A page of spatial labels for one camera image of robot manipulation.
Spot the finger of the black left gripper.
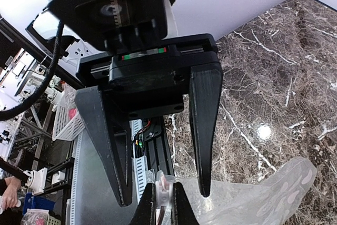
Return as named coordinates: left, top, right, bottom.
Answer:
left=74, top=86, right=132, bottom=207
left=189, top=65, right=223, bottom=198

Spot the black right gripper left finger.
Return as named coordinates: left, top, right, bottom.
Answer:
left=134, top=183, right=156, bottom=224

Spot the white slotted cable duct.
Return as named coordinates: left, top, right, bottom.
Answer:
left=131, top=120, right=154, bottom=204

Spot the clear zip top bag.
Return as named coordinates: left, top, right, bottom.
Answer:
left=156, top=156, right=317, bottom=224

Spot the person's hand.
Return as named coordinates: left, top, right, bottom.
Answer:
left=1, top=176, right=22, bottom=210

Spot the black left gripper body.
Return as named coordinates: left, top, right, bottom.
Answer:
left=48, top=0, right=223, bottom=120

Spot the white perforated plastic basket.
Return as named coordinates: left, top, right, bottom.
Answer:
left=52, top=85, right=85, bottom=141

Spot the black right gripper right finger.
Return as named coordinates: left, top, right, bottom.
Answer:
left=171, top=182, right=199, bottom=225

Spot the black braided cable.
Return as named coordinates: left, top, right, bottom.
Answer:
left=0, top=21, right=65, bottom=121

